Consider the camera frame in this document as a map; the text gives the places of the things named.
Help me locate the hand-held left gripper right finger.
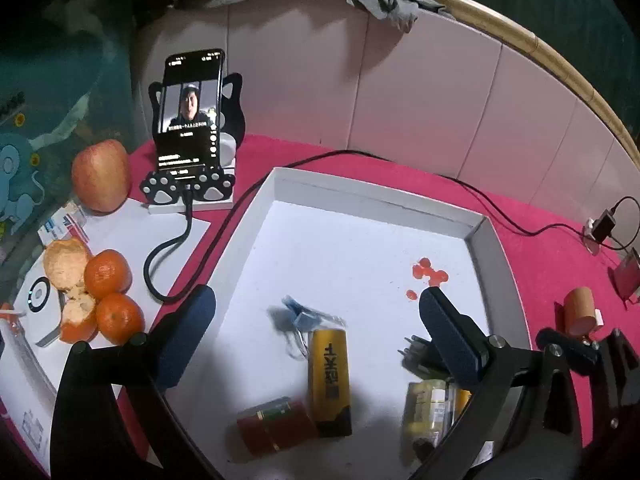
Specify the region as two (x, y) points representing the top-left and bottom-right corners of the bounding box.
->
(410, 287), (586, 480)

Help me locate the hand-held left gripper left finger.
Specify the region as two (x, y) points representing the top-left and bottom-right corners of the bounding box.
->
(50, 284), (218, 480)

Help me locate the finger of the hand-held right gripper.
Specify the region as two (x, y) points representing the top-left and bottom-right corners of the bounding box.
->
(569, 341), (602, 377)
(601, 329), (640, 411)

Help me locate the brown cardboard tape roll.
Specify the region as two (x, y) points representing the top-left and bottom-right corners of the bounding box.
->
(562, 286), (598, 336)

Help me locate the small labelled pill bottle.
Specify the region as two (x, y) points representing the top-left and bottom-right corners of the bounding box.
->
(402, 379), (451, 453)

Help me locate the red cylinder with green label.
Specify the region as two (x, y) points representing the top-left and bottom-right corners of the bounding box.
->
(236, 396), (319, 456)

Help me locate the white cardboard box tray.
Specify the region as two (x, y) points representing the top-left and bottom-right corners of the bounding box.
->
(165, 166), (533, 480)

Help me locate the tangerine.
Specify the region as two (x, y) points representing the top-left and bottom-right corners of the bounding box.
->
(95, 292), (146, 346)
(84, 249), (134, 301)

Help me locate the stainless steel mug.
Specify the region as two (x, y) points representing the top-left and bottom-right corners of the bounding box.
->
(612, 247), (640, 306)

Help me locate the tangerine peel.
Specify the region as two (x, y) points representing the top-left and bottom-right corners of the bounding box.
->
(42, 237), (93, 292)
(60, 287), (98, 345)

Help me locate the white paper sheet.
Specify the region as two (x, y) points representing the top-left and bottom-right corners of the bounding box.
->
(75, 199), (211, 281)

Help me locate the black power adapter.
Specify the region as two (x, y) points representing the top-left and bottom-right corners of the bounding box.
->
(592, 208), (618, 243)

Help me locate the white round-button device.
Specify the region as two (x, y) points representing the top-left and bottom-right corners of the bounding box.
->
(12, 272), (68, 348)

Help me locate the small medicine packet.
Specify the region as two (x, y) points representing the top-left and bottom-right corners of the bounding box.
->
(39, 200), (93, 246)

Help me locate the red apple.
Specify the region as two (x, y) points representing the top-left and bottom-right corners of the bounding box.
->
(71, 139), (132, 213)

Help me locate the black smartphone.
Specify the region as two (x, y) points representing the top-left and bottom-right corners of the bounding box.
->
(156, 49), (225, 181)

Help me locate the black cat phone stand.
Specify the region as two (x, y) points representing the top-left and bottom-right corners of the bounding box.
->
(140, 72), (246, 216)

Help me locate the teal mouse printed sheet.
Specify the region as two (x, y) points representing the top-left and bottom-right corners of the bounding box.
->
(0, 35), (136, 271)

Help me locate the black phone cable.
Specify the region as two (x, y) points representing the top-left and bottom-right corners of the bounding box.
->
(144, 187), (201, 303)

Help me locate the long black cable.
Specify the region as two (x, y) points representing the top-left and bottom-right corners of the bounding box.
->
(200, 150), (593, 301)

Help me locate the black adapter cable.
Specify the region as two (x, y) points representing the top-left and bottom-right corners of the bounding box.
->
(600, 195), (640, 252)

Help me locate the bamboo rail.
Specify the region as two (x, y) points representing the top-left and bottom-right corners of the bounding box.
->
(205, 0), (640, 168)

